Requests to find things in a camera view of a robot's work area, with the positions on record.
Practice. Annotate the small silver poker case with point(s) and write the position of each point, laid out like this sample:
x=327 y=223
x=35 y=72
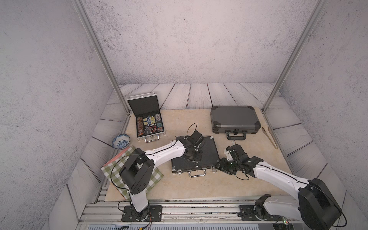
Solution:
x=149 y=120

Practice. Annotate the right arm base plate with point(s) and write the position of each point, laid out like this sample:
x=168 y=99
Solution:
x=253 y=213

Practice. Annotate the green checkered cloth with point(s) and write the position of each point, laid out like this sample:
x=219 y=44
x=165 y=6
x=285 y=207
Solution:
x=112 y=168

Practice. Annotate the medium black poker case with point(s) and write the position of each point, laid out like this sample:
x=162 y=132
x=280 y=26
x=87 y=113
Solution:
x=206 y=158

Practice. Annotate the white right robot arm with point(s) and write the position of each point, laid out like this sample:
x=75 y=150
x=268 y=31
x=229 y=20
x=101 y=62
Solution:
x=309 y=201

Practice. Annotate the blue white ceramic bowl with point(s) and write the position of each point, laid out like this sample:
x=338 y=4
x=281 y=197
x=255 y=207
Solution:
x=121 y=141

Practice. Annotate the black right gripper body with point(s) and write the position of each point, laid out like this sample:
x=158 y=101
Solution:
x=229 y=166

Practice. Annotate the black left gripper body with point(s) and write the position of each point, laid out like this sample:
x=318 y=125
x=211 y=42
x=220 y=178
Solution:
x=193 y=155

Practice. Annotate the large dark grey poker case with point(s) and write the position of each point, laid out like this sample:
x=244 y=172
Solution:
x=234 y=121

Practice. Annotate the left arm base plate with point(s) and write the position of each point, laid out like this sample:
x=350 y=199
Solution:
x=150 y=213

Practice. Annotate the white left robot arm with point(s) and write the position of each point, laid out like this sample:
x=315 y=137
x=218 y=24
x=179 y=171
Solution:
x=137 y=170

